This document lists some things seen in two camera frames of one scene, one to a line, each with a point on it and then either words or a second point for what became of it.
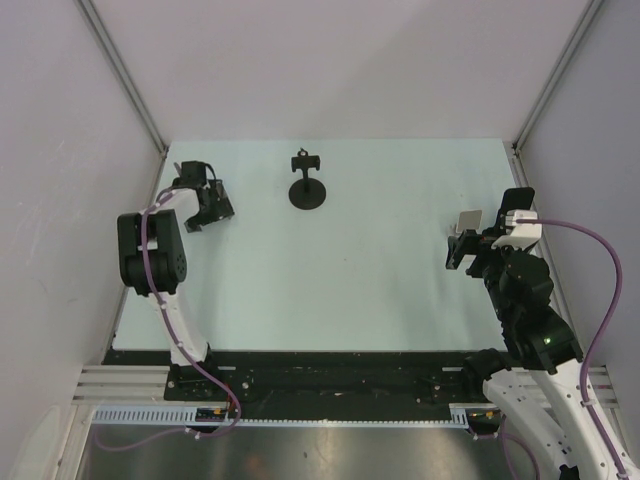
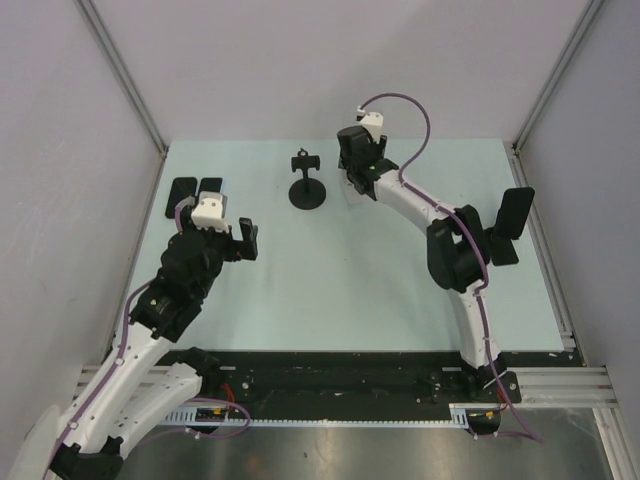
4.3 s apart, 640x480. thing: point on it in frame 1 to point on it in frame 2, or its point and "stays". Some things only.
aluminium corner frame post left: x=122 y=70 stays
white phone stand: x=522 y=235 to x=372 y=122
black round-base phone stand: x=306 y=193 stays
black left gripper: x=221 y=209 to x=240 y=249
